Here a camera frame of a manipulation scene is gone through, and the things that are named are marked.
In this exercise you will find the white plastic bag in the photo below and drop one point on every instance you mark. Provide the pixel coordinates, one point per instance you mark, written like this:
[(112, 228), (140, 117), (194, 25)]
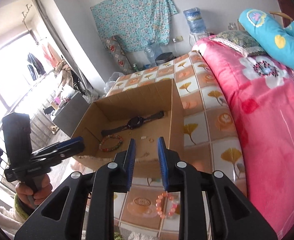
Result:
[(112, 80)]

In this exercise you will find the white water dispenser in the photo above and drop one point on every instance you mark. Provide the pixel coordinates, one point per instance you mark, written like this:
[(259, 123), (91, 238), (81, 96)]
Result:
[(194, 37)]

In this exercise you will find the blue cartoon pillow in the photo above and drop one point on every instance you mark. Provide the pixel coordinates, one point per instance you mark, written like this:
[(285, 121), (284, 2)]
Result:
[(270, 35)]

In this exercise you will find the pink black smart watch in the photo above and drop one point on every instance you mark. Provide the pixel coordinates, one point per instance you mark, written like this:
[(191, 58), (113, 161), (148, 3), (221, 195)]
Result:
[(133, 123)]

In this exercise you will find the dark grey cabinet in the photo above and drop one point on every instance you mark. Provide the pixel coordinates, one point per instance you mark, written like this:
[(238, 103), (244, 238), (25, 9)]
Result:
[(68, 117)]

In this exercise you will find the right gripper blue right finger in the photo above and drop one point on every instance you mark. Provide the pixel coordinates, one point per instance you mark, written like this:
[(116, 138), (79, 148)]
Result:
[(179, 176)]

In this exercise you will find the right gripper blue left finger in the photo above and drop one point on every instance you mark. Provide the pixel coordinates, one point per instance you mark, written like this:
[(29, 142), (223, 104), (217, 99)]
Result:
[(114, 177)]

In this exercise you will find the blue water bottle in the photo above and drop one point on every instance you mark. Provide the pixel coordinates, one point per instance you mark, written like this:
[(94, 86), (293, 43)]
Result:
[(195, 20)]

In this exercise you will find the brown cardboard box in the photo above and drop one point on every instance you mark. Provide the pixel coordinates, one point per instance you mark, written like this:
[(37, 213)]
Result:
[(143, 114)]

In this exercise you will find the blue floral wall cloth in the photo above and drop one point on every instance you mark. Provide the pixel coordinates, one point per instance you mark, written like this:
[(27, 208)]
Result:
[(135, 23)]

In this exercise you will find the pink floral blanket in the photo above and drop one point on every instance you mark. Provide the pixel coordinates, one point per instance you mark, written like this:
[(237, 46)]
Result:
[(260, 94)]

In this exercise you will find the left hand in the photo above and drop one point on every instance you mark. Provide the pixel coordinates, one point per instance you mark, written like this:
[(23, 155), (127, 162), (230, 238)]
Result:
[(31, 199)]

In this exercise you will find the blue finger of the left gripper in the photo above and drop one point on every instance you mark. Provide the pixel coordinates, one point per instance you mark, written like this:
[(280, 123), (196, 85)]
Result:
[(64, 149), (48, 161)]

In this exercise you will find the patterned folded cushion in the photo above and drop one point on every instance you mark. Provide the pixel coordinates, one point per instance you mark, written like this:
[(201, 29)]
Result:
[(115, 50)]

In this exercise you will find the black round bin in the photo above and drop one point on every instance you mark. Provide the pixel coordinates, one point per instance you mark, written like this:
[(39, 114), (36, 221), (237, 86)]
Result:
[(163, 58)]

